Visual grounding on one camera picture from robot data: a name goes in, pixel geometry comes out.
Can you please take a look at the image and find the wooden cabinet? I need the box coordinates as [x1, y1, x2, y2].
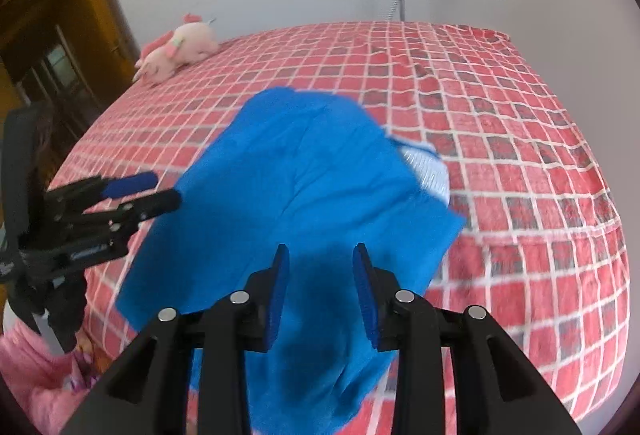
[0, 0, 142, 156]

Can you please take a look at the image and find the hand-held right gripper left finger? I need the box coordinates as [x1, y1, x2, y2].
[60, 244, 291, 435]

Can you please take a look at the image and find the blue jacket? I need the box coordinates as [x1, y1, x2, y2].
[116, 86, 468, 435]

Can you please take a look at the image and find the red checked blanket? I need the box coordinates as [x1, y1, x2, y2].
[47, 20, 628, 427]

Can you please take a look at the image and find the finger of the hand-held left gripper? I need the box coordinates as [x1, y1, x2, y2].
[62, 188, 182, 238]
[46, 171, 159, 216]

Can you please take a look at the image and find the person's pink clothing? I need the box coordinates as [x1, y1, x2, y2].
[0, 315, 103, 435]

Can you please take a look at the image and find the pink plush toy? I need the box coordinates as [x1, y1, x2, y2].
[132, 12, 221, 87]

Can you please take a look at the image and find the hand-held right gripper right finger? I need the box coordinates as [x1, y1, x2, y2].
[352, 242, 583, 435]

